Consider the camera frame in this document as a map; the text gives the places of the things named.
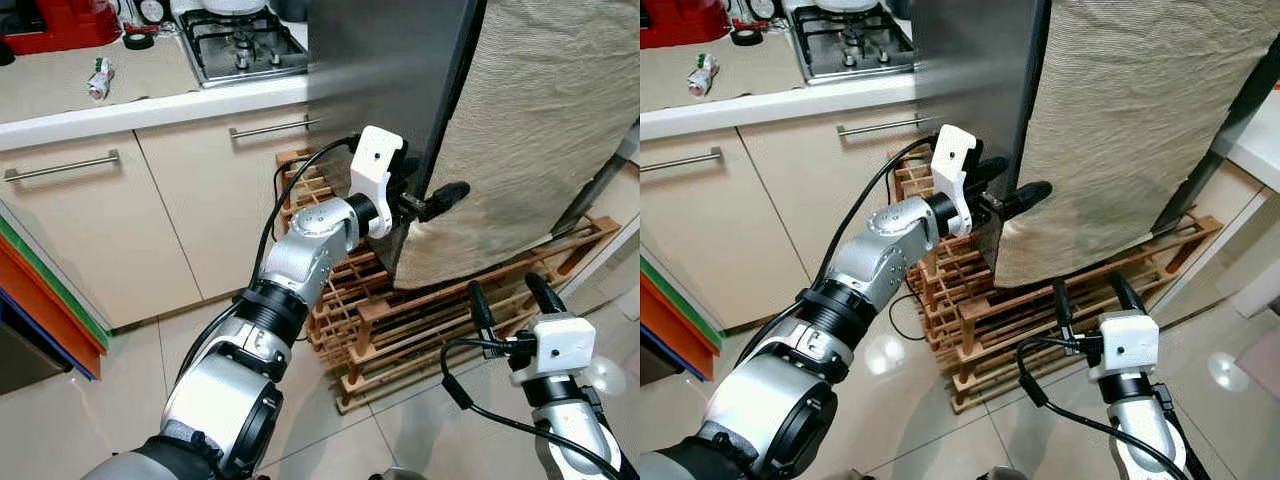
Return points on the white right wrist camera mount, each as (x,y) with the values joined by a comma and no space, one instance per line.
(560,345)
(1130,345)

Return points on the small beige linen cloth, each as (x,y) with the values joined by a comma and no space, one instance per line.
(50,85)
(670,85)

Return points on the green board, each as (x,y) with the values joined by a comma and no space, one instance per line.
(690,308)
(60,285)

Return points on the dark cooking pot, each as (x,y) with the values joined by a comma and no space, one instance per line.
(290,8)
(897,8)

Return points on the red coffee machine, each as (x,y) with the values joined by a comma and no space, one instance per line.
(680,20)
(60,25)

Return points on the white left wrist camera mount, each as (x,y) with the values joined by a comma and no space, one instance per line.
(950,165)
(372,165)

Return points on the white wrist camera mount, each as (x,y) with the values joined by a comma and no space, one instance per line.
(1130,345)
(372,165)
(950,165)
(560,345)

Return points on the beige kitchen cabinet white worktop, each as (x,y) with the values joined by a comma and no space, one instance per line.
(100,230)
(720,230)

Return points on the large black fridge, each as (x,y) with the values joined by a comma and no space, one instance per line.
(25,355)
(655,365)

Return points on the pink floor mat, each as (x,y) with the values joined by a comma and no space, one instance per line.
(1262,365)

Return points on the steel gas hob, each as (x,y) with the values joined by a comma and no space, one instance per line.
(860,55)
(250,60)

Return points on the black kitchen timer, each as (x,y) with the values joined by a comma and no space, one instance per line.
(762,8)
(150,10)

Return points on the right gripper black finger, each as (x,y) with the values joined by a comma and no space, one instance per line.
(545,298)
(1063,310)
(1127,296)
(481,310)

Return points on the wooden wine rack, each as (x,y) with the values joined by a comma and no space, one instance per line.
(1030,320)
(420,330)

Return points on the large beige ribbed cloth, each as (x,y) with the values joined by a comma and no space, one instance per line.
(530,140)
(1130,140)

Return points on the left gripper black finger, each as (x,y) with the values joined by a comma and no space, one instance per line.
(410,168)
(992,170)
(445,199)
(1025,200)

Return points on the white green tube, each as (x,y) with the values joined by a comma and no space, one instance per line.
(100,78)
(705,75)

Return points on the black tape roll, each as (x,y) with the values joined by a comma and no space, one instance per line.
(735,38)
(126,40)

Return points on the small dark grey fridge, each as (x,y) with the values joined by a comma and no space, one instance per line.
(980,70)
(380,80)

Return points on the white counter unit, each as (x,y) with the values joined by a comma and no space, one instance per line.
(1255,150)
(625,250)

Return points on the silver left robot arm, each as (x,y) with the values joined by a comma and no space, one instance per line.
(230,400)
(790,400)

